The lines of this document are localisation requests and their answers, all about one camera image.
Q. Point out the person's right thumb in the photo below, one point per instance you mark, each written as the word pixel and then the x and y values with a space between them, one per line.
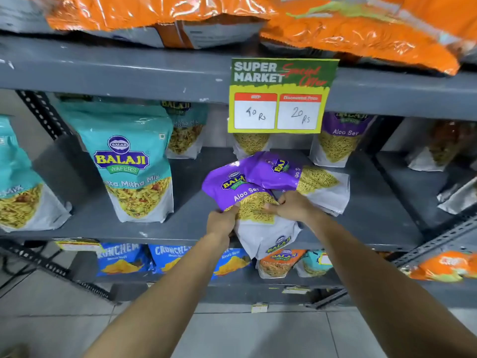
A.
pixel 274 209

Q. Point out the person's right forearm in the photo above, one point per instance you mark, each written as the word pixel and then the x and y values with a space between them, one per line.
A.
pixel 380 294

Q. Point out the red brown snack packet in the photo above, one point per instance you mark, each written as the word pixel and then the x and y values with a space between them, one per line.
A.
pixel 443 145

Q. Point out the white snack packet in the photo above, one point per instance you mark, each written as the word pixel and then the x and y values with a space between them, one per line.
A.
pixel 460 199

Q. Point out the small teal snack packet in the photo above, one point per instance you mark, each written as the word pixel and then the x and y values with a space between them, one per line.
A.
pixel 315 264

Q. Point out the person's left thumb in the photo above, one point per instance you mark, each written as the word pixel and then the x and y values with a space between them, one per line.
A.
pixel 231 210

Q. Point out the person's left forearm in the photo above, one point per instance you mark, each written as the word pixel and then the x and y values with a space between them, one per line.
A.
pixel 167 301

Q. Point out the small shelf price label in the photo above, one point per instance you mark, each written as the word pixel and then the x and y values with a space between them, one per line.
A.
pixel 76 244
pixel 296 290
pixel 259 307

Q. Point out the purple snack packet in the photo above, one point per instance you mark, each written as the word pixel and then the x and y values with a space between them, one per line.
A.
pixel 341 141
pixel 250 143
pixel 316 182
pixel 231 186

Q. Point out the blue snack packet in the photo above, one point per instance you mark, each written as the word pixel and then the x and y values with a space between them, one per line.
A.
pixel 167 257
pixel 121 259
pixel 231 262

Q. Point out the grey metal shelf rack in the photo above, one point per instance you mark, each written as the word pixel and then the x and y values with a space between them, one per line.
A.
pixel 111 70

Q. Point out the person's left hand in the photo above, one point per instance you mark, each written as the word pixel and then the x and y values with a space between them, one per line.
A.
pixel 220 225

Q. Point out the large orange snack packet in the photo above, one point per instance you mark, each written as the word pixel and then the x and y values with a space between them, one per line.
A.
pixel 439 14
pixel 354 37
pixel 149 13

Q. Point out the person's right hand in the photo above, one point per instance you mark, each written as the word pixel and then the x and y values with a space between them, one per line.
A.
pixel 296 208

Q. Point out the small orange snack packet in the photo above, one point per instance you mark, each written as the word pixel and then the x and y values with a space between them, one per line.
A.
pixel 443 266
pixel 277 264

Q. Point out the green yellow price sign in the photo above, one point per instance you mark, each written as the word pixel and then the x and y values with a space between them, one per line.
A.
pixel 279 93

